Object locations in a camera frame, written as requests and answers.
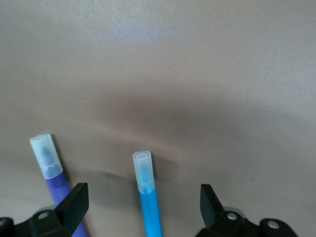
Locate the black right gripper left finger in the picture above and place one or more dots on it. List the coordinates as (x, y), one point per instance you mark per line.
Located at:
(64, 214)

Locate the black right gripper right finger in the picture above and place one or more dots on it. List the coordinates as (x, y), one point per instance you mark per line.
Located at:
(217, 222)

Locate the blue marker with clear cap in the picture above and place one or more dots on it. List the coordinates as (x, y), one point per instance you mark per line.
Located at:
(149, 212)

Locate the purple marker with clear cap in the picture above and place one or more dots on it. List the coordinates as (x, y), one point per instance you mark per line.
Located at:
(56, 185)

